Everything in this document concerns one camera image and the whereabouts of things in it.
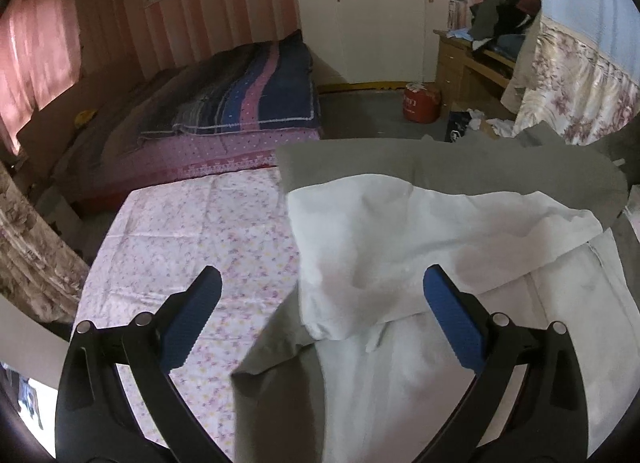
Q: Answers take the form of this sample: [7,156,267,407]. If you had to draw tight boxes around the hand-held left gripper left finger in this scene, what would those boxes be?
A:
[55,265,236,463]

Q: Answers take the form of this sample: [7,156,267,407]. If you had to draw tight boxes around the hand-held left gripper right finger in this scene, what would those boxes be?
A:
[422,264,591,463]

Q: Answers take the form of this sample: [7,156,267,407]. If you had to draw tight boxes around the grey and white jacket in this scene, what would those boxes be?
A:
[232,123,631,463]

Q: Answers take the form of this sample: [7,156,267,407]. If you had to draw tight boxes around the pile of dark clothes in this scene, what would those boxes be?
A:
[447,0,543,64]

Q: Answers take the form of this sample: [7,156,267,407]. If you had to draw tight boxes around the pink floral sheet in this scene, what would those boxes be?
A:
[70,168,321,463]

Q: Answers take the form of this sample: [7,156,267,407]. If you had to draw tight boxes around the black bag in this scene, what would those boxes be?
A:
[446,110,473,144]

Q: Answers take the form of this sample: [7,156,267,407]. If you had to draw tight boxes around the white crumpled cloth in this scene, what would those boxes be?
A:
[467,108,516,138]

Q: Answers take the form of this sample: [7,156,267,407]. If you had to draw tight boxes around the red bucket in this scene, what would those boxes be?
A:
[402,83,442,124]

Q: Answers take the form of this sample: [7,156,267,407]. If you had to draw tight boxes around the blue pink striped blanket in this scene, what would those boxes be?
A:
[140,30,321,136]

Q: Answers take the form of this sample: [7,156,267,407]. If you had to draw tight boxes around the wooden desk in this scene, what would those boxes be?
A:
[432,29,518,111]

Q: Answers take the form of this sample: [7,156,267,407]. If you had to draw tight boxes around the white wardrobe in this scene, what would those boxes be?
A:
[290,0,476,86]

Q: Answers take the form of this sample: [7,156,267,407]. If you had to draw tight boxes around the pink curtain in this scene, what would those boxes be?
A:
[0,0,83,154]

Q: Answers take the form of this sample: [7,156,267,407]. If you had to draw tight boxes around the glass desk lamp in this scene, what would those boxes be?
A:
[442,0,468,28]

